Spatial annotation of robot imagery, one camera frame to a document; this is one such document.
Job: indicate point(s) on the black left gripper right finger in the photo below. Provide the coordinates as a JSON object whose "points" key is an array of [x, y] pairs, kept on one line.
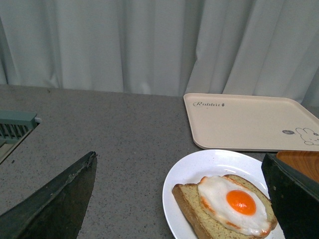
{"points": [[294, 197]]}

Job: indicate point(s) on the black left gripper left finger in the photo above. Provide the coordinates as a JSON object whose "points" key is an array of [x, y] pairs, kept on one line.
{"points": [[56, 210]]}

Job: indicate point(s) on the fried egg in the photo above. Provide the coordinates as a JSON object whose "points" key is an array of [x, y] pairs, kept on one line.
{"points": [[234, 206]]}

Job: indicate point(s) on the white round plate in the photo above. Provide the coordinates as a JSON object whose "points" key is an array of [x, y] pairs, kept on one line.
{"points": [[192, 168]]}

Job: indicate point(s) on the bread slice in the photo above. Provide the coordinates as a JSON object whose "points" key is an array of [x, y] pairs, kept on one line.
{"points": [[206, 227]]}

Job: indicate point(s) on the brown wooden tray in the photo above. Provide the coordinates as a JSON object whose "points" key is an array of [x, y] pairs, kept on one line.
{"points": [[306, 162]]}

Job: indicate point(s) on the grey vent fixture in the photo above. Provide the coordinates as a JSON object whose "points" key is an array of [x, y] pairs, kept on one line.
{"points": [[15, 126]]}

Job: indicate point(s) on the beige rabbit tray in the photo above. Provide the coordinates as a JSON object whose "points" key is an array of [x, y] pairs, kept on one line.
{"points": [[250, 123]]}

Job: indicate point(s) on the grey-white curtain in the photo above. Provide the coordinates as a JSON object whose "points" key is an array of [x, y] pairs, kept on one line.
{"points": [[164, 47]]}

